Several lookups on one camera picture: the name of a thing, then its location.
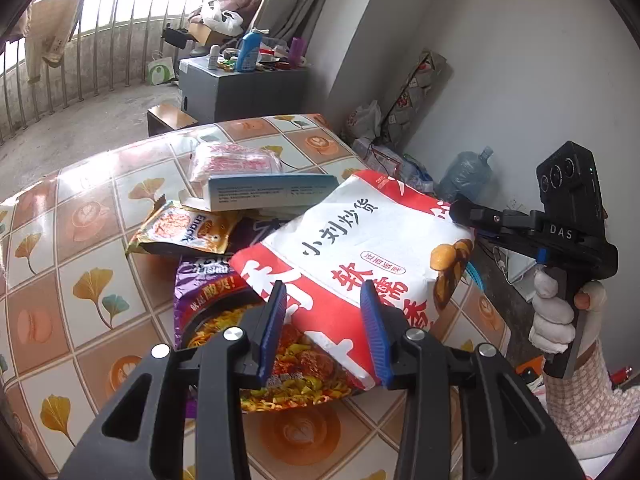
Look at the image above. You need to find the beige hanging cloth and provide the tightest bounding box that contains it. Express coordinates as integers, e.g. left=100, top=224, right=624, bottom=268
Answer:
left=22, top=0, right=83, bottom=83

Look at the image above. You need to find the pile of plastic packaging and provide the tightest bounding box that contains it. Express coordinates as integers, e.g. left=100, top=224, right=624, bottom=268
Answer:
left=355, top=140, right=436, bottom=193

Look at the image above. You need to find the person's right forearm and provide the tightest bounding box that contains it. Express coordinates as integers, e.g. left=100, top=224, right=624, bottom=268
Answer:
left=542, top=340, right=640, bottom=461

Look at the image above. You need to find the blue bottle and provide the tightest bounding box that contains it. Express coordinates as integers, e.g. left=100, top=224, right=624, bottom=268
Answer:
left=235, top=27, right=263, bottom=73

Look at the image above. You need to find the patterned tablecloth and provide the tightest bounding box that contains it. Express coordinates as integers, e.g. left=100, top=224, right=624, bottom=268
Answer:
left=0, top=112, right=511, bottom=480

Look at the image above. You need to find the wooden stool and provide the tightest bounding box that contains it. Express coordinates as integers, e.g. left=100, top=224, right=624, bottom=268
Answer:
left=147, top=104, right=198, bottom=137

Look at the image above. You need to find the grey cabinet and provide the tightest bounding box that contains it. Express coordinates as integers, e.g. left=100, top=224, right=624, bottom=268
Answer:
left=177, top=55, right=308, bottom=126

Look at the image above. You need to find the crumpled plastic bag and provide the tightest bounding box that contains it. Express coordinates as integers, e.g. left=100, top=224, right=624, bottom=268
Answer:
left=345, top=101, right=383, bottom=141

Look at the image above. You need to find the cardboard box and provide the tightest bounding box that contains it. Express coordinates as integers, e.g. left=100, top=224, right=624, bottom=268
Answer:
left=187, top=22, right=226, bottom=48

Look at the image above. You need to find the orange snack packet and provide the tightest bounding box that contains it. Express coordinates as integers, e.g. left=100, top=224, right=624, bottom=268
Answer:
left=125, top=200, right=241, bottom=256

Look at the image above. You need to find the white plastic bag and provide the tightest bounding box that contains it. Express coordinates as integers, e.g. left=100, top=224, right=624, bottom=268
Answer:
left=200, top=0, right=244, bottom=36

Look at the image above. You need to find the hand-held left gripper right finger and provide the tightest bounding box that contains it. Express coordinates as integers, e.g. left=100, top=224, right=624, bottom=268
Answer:
left=360, top=280, right=588, bottom=480

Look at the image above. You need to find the white and blue carton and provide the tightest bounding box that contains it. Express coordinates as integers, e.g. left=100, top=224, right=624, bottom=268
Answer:
left=179, top=174, right=341, bottom=212

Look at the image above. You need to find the clear water jug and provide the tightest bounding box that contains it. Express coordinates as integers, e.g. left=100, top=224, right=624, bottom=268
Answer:
left=437, top=146, right=495, bottom=203

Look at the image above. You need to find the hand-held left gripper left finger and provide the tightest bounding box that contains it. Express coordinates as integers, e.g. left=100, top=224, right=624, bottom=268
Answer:
left=57, top=280, right=288, bottom=480

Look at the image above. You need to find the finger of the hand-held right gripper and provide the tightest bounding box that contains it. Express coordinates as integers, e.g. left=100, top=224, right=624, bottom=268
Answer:
left=448, top=195, right=506, bottom=243

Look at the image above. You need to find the person's right hand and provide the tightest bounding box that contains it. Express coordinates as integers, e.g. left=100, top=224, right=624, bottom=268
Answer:
left=530, top=266, right=608, bottom=361

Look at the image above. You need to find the pink plastic packet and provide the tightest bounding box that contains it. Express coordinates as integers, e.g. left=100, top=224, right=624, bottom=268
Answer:
left=189, top=142, right=283, bottom=186

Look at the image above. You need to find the red and white snack bag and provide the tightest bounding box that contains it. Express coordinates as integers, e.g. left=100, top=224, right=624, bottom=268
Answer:
left=230, top=170, right=476, bottom=391

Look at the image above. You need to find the blue plastic basket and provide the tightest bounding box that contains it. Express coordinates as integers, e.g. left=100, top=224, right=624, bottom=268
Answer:
left=465, top=260, right=486, bottom=291

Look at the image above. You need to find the white and green paper bag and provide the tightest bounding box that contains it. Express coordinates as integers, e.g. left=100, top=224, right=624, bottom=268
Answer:
left=147, top=55, right=176, bottom=86

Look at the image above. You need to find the purple noodle packet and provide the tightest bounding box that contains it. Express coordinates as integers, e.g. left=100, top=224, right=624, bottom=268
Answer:
left=172, top=215, right=361, bottom=413

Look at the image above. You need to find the metal railing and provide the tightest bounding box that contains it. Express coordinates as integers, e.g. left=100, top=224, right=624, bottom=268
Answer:
left=0, top=0, right=241, bottom=136

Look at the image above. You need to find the folded patterned board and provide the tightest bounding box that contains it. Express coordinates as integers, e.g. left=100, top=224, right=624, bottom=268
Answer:
left=382, top=50, right=453, bottom=148

